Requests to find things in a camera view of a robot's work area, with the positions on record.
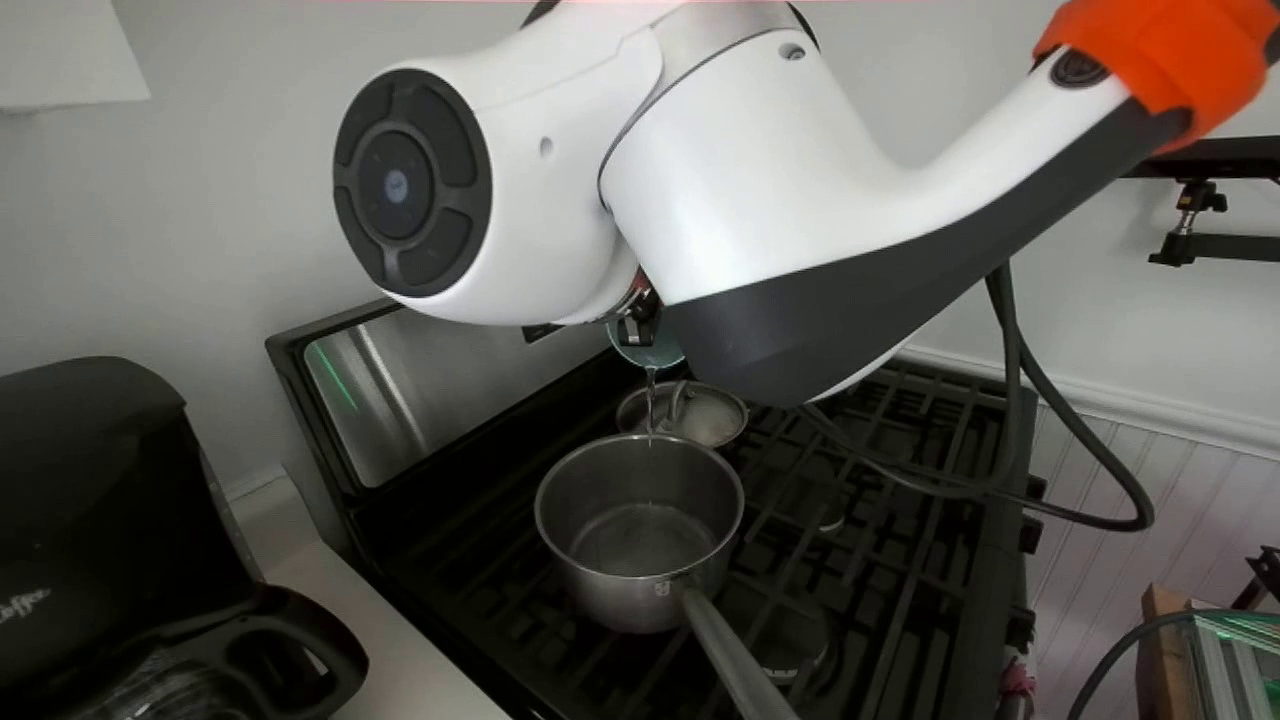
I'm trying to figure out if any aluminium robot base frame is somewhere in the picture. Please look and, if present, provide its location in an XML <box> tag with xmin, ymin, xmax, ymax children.
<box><xmin>1185</xmin><ymin>605</ymin><xmax>1280</xmax><ymax>720</ymax></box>

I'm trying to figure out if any black coffee maker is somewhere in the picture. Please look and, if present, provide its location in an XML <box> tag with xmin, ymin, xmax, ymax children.
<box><xmin>0</xmin><ymin>354</ymin><xmax>374</xmax><ymax>720</ymax></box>

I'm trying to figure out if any black floor cable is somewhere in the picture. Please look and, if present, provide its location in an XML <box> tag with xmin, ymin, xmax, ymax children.
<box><xmin>1064</xmin><ymin>610</ymin><xmax>1198</xmax><ymax>720</ymax></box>

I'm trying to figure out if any white wall cabinet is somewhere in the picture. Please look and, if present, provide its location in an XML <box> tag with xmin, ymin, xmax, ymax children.
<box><xmin>0</xmin><ymin>0</ymin><xmax>152</xmax><ymax>117</ymax></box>

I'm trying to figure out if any black camera stand boom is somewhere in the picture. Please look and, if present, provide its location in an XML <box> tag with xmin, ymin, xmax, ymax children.
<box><xmin>1126</xmin><ymin>131</ymin><xmax>1280</xmax><ymax>272</ymax></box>

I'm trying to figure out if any steel saucepan with handle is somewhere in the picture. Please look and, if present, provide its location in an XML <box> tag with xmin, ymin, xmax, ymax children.
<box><xmin>529</xmin><ymin>427</ymin><xmax>803</xmax><ymax>720</ymax></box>

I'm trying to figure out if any orange arm cable clamp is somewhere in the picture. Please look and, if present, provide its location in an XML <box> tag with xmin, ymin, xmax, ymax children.
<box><xmin>1034</xmin><ymin>0</ymin><xmax>1280</xmax><ymax>144</ymax></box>

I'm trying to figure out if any stainless steel gas stove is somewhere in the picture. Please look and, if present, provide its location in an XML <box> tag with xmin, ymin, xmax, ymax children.
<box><xmin>260</xmin><ymin>296</ymin><xmax>1051</xmax><ymax>720</ymax></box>

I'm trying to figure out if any wooden block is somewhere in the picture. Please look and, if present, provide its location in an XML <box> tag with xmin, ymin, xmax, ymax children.
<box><xmin>1137</xmin><ymin>580</ymin><xmax>1206</xmax><ymax>720</ymax></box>

